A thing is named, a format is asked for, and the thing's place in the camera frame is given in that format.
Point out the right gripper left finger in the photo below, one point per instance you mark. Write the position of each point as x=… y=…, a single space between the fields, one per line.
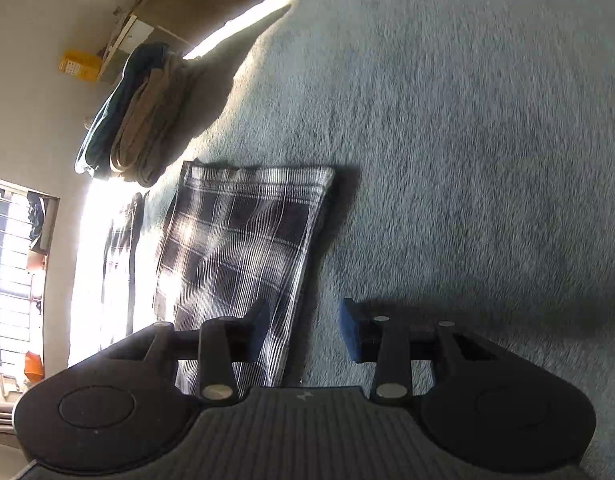
x=252 y=331

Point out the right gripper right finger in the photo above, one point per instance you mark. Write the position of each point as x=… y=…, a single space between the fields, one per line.
x=356 y=328

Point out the dark plaid flannel pants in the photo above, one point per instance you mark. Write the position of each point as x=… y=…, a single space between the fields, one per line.
x=234 y=236

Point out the folded clothes stack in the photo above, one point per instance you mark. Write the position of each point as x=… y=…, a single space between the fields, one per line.
x=130 y=135

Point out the window security bars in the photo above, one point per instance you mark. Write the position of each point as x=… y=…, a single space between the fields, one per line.
x=19 y=317

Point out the dark cloth in box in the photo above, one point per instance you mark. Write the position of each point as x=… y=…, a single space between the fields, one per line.
x=42 y=210

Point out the grey curtain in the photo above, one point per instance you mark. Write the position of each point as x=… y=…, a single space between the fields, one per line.
x=6 y=424

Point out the yellow box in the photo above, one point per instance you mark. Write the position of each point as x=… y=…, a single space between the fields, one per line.
x=81 y=65

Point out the white low shelf unit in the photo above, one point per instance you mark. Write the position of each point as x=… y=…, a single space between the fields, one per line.
x=130 y=32

